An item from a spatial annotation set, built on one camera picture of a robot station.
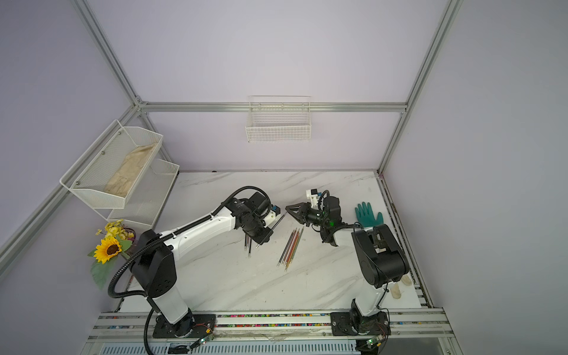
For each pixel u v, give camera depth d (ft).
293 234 3.15
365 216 3.32
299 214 2.67
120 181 2.50
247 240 3.06
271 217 2.57
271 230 2.46
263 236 2.44
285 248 3.05
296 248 3.04
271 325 2.45
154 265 1.48
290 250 3.00
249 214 2.05
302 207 2.69
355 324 2.18
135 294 1.59
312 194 2.82
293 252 2.97
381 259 1.59
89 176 2.25
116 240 2.20
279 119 3.12
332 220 2.45
